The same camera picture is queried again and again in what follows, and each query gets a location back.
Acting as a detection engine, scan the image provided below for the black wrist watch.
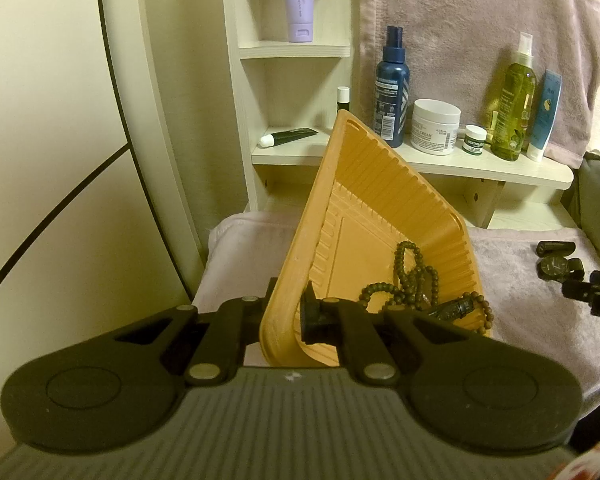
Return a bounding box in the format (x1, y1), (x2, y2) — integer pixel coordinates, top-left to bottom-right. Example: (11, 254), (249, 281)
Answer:
(536, 255), (584, 282)

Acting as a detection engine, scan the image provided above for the orange plastic basket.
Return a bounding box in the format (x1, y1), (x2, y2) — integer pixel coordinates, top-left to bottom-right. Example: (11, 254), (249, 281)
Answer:
(259, 110), (483, 367)

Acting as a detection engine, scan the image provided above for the black rectangular case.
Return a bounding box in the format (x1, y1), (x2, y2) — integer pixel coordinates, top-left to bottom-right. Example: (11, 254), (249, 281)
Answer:
(535, 240), (576, 257)

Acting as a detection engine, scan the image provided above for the black tube white cap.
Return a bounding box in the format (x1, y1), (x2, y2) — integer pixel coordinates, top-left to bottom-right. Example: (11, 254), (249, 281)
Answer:
(257, 128), (317, 148)

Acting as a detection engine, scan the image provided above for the green olive spray bottle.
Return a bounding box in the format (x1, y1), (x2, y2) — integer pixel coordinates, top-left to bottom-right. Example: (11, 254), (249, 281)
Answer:
(491, 32), (536, 162)

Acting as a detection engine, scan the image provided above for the small green white jar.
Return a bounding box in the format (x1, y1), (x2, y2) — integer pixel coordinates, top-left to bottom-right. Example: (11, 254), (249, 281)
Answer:
(462, 125), (488, 156)

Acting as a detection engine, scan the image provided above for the blue white tube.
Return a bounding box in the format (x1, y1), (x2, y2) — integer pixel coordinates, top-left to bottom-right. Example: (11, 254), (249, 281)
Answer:
(527, 70), (562, 162)

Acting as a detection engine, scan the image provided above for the white cream jar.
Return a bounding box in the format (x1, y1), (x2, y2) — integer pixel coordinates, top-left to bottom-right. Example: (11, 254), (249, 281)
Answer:
(411, 99), (460, 156)

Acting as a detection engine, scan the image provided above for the blue spray bottle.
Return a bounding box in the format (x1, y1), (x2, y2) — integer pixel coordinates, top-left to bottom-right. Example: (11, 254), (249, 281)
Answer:
(374, 26), (410, 148)

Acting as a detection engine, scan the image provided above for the cream corner shelf unit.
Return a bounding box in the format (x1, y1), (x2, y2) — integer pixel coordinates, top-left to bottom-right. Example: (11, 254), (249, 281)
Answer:
(223, 0), (574, 231)

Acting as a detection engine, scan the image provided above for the black white lip balm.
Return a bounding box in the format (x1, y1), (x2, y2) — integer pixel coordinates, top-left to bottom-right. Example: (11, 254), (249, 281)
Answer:
(337, 86), (351, 110)

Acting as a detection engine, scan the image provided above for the pink hanging towel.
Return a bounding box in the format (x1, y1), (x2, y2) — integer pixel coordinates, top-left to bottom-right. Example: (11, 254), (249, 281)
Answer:
(354, 0), (600, 169)

